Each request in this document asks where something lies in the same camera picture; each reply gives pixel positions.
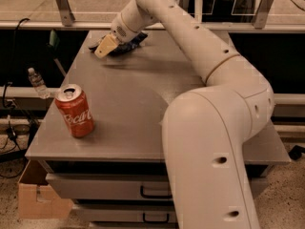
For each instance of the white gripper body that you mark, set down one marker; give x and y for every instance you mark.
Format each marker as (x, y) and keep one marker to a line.
(122, 30)

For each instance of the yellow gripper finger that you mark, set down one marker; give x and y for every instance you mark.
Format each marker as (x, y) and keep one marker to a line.
(108, 44)

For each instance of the blue chip bag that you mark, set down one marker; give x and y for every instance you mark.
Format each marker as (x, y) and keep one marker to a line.
(130, 46)

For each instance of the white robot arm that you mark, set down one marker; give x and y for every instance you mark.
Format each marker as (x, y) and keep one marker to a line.
(203, 130)

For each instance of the red Coca-Cola can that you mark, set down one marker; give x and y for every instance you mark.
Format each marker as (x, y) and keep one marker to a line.
(71, 102)

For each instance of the clear plastic water bottle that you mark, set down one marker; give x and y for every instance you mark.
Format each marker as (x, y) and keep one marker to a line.
(38, 83)

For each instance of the grey drawer cabinet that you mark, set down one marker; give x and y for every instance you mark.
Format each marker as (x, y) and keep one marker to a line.
(128, 97)

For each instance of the upper grey drawer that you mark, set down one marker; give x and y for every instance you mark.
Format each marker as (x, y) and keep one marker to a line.
(135, 187)

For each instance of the grey drawer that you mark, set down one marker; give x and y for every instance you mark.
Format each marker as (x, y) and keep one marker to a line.
(125, 213)
(135, 187)

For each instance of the brown cardboard box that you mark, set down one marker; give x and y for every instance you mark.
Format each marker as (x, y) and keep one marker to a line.
(36, 198)

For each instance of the lower grey drawer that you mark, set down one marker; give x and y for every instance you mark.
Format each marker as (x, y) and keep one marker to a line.
(125, 213)

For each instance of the left metal bracket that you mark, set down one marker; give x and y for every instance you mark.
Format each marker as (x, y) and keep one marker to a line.
(66, 15)

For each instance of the green handled tool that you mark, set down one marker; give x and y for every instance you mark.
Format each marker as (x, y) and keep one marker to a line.
(53, 47)

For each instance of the right metal bracket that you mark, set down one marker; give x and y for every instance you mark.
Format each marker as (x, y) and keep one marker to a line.
(261, 15)

